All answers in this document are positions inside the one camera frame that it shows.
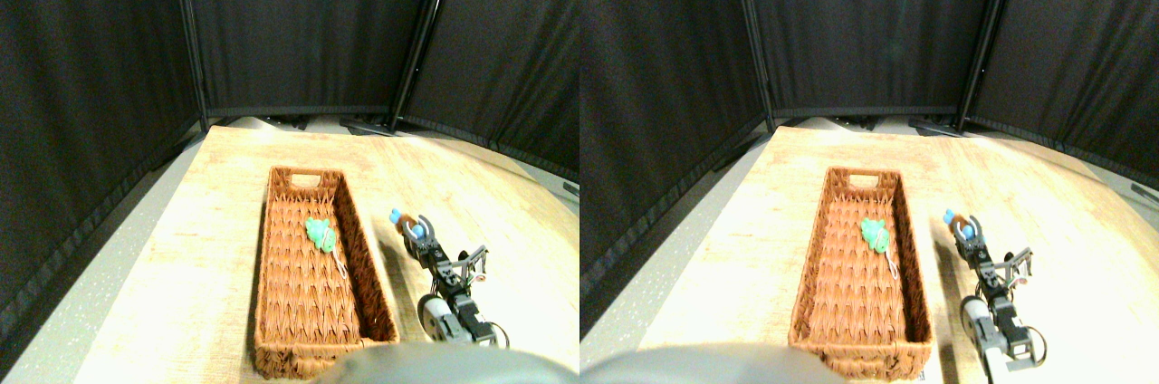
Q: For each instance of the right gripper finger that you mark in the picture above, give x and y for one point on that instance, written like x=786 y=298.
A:
x=969 y=251
x=416 y=247
x=983 y=241
x=432 y=239

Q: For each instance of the green plush toy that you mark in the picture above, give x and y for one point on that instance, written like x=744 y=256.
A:
x=874 y=235
x=320 y=235

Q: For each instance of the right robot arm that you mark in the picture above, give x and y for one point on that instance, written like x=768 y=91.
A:
x=996 y=330
x=453 y=316

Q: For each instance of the curtain stand foot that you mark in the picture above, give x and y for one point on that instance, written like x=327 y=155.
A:
x=1145 y=192
x=288 y=120
x=847 y=120
x=937 y=127
x=367 y=126
x=570 y=189

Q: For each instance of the brown wicker basket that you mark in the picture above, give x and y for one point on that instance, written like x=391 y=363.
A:
x=842 y=312
x=303 y=312

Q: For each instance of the curtain stand pole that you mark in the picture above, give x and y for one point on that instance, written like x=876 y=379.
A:
x=190 y=40
x=751 y=40
x=987 y=40
x=421 y=40

